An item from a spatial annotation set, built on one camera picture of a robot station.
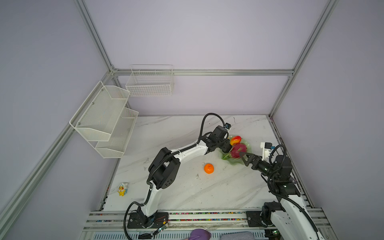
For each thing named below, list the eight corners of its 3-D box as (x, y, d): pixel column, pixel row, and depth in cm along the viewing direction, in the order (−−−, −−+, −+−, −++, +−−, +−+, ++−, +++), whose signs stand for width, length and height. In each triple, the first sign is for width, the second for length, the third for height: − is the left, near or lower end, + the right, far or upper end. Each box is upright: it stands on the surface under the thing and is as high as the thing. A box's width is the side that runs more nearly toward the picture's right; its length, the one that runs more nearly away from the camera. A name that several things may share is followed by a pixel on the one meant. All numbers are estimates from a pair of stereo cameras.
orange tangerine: (204, 174, 91) (204, 171, 88) (204, 166, 95) (204, 163, 92) (214, 174, 91) (214, 171, 88) (213, 166, 95) (213, 163, 92)
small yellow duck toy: (120, 196, 83) (116, 193, 79) (123, 185, 86) (120, 182, 83) (126, 196, 83) (123, 193, 79) (129, 185, 86) (126, 182, 83)
